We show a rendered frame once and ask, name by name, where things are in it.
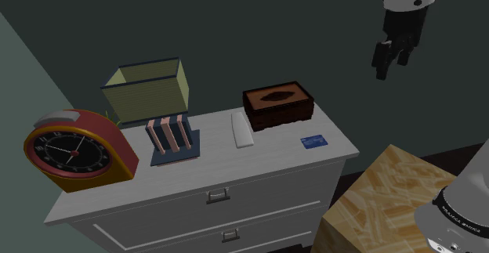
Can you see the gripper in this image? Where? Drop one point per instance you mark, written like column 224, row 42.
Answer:
column 404, row 25

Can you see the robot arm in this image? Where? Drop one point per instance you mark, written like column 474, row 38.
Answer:
column 456, row 202

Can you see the blue card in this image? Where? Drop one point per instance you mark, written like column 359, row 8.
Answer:
column 314, row 141

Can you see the dark brown wooden box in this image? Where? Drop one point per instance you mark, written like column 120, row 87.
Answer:
column 278, row 105

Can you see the wood-patterned robot stand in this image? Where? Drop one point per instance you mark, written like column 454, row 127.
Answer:
column 378, row 202

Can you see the white remote control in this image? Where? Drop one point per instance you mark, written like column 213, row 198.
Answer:
column 241, row 130

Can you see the white chest of drawers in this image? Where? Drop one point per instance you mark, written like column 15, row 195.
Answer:
column 214, row 191

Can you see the table lamp with yellow shade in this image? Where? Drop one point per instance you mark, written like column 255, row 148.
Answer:
column 156, row 99

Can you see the red and yellow alarm clock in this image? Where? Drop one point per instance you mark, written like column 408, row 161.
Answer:
column 78, row 151

